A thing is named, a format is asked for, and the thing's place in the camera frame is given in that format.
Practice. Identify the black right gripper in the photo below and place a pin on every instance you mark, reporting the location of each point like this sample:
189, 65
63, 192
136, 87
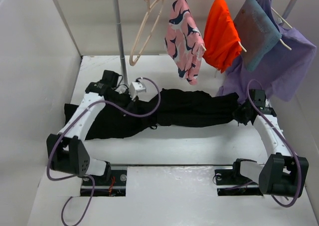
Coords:
238, 115

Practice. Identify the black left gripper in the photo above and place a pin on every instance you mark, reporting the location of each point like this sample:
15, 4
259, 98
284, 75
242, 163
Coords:
129, 98

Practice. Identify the black trousers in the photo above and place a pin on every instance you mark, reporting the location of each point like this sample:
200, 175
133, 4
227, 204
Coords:
175, 107

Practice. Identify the beige plastic hanger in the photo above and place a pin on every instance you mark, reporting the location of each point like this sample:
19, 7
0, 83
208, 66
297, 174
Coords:
151, 18

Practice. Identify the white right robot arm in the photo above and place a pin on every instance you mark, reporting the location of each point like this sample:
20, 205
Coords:
284, 173

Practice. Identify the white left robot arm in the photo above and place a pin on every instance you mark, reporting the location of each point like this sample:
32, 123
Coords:
66, 150

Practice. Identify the beige hanger under denim garment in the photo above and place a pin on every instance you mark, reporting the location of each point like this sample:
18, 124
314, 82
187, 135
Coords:
285, 45

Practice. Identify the purple t-shirt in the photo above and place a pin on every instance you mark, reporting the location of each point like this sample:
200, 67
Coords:
280, 71

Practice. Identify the orange garment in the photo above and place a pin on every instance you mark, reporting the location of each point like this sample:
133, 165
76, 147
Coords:
221, 38

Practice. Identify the blue denim garment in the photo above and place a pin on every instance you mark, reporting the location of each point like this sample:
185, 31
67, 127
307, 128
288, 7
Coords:
257, 33

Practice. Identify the pink shark print garment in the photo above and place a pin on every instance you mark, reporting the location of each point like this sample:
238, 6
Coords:
183, 41

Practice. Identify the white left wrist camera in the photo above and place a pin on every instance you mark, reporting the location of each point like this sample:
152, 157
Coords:
136, 88

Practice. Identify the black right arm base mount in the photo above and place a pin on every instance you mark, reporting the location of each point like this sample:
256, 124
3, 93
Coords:
229, 183

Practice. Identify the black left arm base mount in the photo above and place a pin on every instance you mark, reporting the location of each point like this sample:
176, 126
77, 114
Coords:
114, 187

